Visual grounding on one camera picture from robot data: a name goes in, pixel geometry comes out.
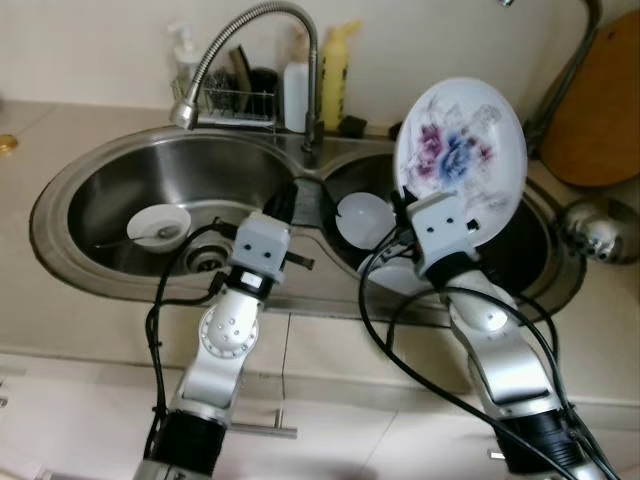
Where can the steel gooseneck faucet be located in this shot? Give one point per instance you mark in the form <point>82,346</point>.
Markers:
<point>260,12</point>

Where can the small black block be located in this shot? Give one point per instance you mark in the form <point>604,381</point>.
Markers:
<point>353,126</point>

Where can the gold jar lid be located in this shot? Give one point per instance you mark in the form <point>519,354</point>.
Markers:
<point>6,143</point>

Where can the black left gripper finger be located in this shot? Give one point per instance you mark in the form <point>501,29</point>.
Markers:
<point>274,205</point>
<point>290,200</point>

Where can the plain white bottle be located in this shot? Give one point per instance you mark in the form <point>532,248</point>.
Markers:
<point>296,90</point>

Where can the plain white plate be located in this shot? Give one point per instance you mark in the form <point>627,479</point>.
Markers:
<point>395,277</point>

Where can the metal spoon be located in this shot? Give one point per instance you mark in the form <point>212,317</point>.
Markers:
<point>120,243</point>

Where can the black sink stopper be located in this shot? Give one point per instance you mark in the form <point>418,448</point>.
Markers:
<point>393,131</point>

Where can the clear soap dispenser bottle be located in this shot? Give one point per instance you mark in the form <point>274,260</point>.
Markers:
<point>183,60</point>

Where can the yellow detergent bottle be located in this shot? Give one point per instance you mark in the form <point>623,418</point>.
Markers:
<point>335,80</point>

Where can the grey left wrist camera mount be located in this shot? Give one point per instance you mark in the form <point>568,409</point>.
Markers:
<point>262,240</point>

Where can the plain white bowl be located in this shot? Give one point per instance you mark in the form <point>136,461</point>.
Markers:
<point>362,220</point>

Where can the black cup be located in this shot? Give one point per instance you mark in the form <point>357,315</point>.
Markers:
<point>264,82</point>

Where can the dark curved tap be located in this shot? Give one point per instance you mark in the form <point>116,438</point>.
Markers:
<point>535,135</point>

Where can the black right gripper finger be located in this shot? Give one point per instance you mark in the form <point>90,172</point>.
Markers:
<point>405,203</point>

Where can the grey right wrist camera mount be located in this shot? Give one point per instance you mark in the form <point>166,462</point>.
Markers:
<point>445,232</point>

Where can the small white bowl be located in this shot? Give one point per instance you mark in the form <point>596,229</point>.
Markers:
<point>160,225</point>

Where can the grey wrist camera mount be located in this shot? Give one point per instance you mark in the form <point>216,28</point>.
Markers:
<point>262,240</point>
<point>445,232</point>

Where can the stainless steel double sink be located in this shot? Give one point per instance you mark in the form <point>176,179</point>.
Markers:
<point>120,180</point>

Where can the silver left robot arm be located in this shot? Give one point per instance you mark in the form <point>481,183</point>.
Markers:
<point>228,340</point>

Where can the white floral print plate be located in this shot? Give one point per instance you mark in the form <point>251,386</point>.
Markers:
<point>460,140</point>

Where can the round wooden cutting board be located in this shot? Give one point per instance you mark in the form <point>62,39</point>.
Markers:
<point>600,110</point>

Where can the cream kitchen cabinet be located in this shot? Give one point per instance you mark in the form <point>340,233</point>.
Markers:
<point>80,430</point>

